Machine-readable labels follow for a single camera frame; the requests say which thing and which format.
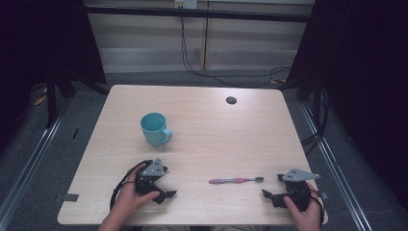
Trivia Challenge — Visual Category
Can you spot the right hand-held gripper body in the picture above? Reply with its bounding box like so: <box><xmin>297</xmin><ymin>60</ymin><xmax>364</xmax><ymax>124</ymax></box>
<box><xmin>271</xmin><ymin>168</ymin><xmax>321</xmax><ymax>213</ymax></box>

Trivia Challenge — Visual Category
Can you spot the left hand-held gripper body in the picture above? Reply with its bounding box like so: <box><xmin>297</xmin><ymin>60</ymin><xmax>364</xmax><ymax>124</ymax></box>
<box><xmin>134</xmin><ymin>157</ymin><xmax>169</xmax><ymax>196</ymax></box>

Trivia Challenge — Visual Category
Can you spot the teal mug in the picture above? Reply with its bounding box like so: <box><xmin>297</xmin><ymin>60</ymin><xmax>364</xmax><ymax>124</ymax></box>
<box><xmin>140</xmin><ymin>112</ymin><xmax>173</xmax><ymax>148</ymax></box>

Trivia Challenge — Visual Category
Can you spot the pink toothbrush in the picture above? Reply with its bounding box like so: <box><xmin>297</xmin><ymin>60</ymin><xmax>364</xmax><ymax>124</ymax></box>
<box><xmin>208</xmin><ymin>176</ymin><xmax>266</xmax><ymax>186</ymax></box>

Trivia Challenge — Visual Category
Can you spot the person's right hand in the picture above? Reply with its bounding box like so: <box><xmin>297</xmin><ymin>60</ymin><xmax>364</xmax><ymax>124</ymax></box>
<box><xmin>283</xmin><ymin>182</ymin><xmax>322</xmax><ymax>226</ymax></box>

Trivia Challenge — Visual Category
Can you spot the person's left hand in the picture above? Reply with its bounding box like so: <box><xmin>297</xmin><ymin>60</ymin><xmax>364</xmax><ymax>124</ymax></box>
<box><xmin>114</xmin><ymin>164</ymin><xmax>161</xmax><ymax>219</ymax></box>

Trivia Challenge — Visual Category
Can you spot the black stand leg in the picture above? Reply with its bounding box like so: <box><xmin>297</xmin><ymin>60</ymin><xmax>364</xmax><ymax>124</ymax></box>
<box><xmin>45</xmin><ymin>64</ymin><xmax>78</xmax><ymax>129</ymax></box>

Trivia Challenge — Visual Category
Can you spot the black curtain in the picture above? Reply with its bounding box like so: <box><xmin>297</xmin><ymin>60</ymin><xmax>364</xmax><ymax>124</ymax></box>
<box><xmin>284</xmin><ymin>0</ymin><xmax>408</xmax><ymax>211</ymax></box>
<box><xmin>0</xmin><ymin>0</ymin><xmax>108</xmax><ymax>152</ymax></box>

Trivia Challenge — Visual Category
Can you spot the yellow floor scrap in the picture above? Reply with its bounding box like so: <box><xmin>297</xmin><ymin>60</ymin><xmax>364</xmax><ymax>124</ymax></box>
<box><xmin>33</xmin><ymin>93</ymin><xmax>48</xmax><ymax>107</ymax></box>

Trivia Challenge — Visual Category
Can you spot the black horizontal bar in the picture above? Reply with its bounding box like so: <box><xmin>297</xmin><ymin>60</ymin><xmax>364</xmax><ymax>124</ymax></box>
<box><xmin>84</xmin><ymin>5</ymin><xmax>312</xmax><ymax>24</ymax></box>

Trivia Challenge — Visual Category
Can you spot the white power outlet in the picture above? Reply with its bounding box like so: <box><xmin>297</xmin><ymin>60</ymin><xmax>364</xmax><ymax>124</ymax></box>
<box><xmin>174</xmin><ymin>0</ymin><xmax>198</xmax><ymax>10</ymax></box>

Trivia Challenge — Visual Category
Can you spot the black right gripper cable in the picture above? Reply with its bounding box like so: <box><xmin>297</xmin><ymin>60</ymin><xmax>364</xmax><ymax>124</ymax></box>
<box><xmin>308</xmin><ymin>188</ymin><xmax>326</xmax><ymax>225</ymax></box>

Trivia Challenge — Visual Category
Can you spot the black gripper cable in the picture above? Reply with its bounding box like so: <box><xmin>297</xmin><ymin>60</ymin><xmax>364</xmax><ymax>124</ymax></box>
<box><xmin>109</xmin><ymin>159</ymin><xmax>154</xmax><ymax>212</ymax></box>
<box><xmin>308</xmin><ymin>188</ymin><xmax>326</xmax><ymax>225</ymax></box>

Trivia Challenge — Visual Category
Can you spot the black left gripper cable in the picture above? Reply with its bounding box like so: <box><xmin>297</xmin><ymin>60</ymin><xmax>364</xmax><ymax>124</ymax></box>
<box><xmin>109</xmin><ymin>159</ymin><xmax>154</xmax><ymax>212</ymax></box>

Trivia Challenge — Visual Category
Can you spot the metal floor rail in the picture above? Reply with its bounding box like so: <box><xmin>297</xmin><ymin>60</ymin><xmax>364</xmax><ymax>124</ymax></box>
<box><xmin>298</xmin><ymin>101</ymin><xmax>374</xmax><ymax>231</ymax></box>
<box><xmin>0</xmin><ymin>95</ymin><xmax>70</xmax><ymax>224</ymax></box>

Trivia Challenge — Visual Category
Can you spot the black floor cable bundle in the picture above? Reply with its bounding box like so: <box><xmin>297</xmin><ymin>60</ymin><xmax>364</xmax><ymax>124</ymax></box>
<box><xmin>300</xmin><ymin>88</ymin><xmax>332</xmax><ymax>157</ymax></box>

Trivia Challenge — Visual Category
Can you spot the black wall cable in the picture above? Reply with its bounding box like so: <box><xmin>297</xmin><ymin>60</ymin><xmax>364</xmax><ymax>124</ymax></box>
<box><xmin>179</xmin><ymin>14</ymin><xmax>293</xmax><ymax>90</ymax></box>

